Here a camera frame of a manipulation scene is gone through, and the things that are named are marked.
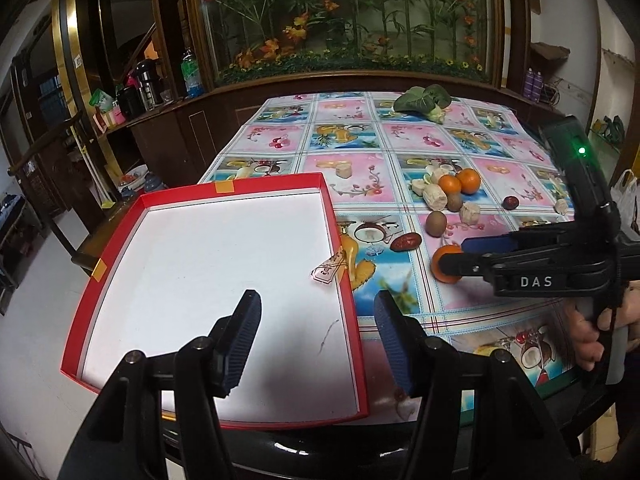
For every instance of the orange tangerine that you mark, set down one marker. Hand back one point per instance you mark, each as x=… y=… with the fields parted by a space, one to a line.
x=470 y=181
x=436 y=268
x=450 y=185

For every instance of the green label plastic bottle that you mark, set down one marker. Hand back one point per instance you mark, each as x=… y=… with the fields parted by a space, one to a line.
x=191 y=75

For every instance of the brown round fruit back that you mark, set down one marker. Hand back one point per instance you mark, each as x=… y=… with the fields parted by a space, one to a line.
x=454 y=202

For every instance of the beige snack chunk large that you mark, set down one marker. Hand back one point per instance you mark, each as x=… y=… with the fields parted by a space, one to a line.
x=434 y=197

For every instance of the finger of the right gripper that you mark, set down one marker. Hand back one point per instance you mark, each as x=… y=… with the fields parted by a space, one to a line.
x=500 y=243
x=468 y=264

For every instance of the orange tangerine front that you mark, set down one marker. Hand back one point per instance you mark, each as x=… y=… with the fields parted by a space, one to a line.
x=436 y=268

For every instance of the red shallow box tray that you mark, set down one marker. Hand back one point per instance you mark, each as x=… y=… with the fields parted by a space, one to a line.
x=182 y=258

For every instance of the flower and bamboo glass display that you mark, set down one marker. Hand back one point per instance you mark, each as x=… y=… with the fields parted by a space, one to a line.
x=252 y=39

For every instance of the beige snack chunk edge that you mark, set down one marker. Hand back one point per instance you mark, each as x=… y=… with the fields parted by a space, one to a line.
x=561 y=206

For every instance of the clear plastic wrapper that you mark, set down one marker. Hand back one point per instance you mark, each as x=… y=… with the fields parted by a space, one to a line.
x=330 y=268

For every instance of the black thermos flask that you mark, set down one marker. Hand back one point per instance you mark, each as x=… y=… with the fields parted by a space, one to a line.
x=147 y=77

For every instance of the dark wooden low cabinet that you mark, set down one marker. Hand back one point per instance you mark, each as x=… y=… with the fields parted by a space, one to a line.
x=179 y=141

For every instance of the green leafy vegetable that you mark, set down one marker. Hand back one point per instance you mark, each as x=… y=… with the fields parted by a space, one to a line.
x=429 y=102

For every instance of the person's right hand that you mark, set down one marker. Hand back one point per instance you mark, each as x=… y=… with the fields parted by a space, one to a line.
x=584 y=335

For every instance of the dark red date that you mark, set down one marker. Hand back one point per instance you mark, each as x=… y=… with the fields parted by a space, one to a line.
x=406 y=242
x=510 y=202

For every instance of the brown round fruit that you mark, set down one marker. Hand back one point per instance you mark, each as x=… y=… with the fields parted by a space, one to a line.
x=435 y=224
x=454 y=202

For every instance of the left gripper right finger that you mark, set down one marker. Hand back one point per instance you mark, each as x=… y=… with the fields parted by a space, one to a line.
x=512 y=430

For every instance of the brown round fruit front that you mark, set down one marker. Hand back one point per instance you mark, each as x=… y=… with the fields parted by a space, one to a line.
x=435 y=224

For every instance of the purple spray bottles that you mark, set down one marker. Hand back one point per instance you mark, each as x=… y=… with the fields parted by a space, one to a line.
x=533 y=85

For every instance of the dark wooden chair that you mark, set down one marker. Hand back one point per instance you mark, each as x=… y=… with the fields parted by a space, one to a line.
x=51 y=157

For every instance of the dark red date front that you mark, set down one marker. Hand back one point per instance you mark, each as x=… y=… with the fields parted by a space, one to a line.
x=406 y=242

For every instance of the colourful fruit pattern tablecloth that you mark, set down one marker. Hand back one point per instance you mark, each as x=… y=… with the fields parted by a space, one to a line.
x=376 y=205

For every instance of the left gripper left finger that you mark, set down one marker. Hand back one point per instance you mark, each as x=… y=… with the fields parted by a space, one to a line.
x=121 y=436

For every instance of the beige snack chunk small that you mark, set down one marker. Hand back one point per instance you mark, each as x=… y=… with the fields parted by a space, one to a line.
x=418 y=186

